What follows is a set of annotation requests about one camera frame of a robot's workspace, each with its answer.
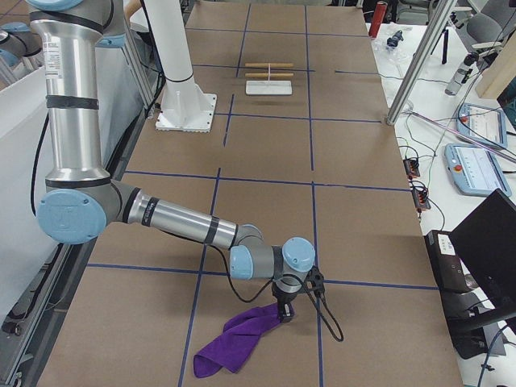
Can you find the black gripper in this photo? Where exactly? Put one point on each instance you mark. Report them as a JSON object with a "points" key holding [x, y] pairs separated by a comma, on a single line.
{"points": [[284, 301]]}

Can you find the purple microfibre towel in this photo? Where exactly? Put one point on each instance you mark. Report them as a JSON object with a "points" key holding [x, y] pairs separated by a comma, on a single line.
{"points": [[239, 337]]}

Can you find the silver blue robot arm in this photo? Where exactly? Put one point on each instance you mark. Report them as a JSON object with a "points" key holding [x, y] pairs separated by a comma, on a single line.
{"points": [[84, 191]]}

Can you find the white towel rack base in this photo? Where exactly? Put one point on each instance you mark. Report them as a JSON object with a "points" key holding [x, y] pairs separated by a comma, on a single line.
{"points": [[264, 87]]}

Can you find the lower wooden rack rod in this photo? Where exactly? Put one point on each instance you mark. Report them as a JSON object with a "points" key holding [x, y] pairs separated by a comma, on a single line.
{"points": [[269, 76]]}

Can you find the black box device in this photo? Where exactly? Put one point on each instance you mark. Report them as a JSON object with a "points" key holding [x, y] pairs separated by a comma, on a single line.
{"points": [[446, 265]]}

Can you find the black monitor on stand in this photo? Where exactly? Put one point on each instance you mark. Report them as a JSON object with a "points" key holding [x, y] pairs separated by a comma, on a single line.
{"points": [[485, 243]]}

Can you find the near blue teach pendant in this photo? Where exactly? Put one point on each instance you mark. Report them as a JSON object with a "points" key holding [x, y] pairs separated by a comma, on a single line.
{"points": [[475, 171]]}

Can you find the blue teach pendant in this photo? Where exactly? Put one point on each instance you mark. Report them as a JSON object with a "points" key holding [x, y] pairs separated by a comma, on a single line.
{"points": [[483, 124], [475, 171]]}

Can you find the far blue teach pendant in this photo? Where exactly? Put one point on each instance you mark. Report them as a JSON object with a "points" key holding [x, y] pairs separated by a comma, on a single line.
{"points": [[483, 124]]}

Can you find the red cylinder tube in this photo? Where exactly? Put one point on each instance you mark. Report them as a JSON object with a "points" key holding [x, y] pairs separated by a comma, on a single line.
{"points": [[377, 18]]}

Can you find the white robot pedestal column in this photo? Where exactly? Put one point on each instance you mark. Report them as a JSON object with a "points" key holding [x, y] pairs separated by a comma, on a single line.
{"points": [[184, 106]]}

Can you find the aluminium frame post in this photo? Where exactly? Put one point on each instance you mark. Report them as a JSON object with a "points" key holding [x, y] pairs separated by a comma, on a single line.
{"points": [[428, 41]]}

